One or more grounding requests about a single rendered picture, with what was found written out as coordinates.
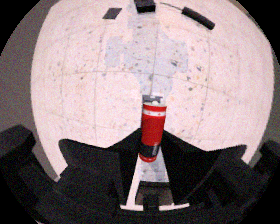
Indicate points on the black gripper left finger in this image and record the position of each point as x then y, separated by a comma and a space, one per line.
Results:
118, 161

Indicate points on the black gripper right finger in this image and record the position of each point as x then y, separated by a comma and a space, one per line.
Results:
188, 166

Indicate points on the red battery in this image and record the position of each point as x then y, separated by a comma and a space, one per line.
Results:
153, 122

